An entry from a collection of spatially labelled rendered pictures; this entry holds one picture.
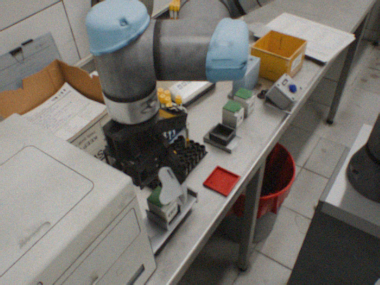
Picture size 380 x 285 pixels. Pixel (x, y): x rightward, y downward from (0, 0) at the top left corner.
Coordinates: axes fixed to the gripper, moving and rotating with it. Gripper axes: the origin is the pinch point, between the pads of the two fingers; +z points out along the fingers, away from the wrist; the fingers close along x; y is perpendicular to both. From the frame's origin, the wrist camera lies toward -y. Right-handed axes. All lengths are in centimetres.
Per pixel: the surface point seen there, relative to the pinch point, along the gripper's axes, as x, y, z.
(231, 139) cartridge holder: -0.1, -29.1, 12.7
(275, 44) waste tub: -8, -73, 10
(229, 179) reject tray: 5.5, -18.6, 14.7
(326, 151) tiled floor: 12, -129, 102
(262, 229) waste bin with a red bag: 6, -53, 88
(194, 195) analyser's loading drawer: 2.9, -7.5, 10.3
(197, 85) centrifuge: -19.5, -42.2, 11.0
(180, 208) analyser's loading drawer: 3.0, -2.3, 8.6
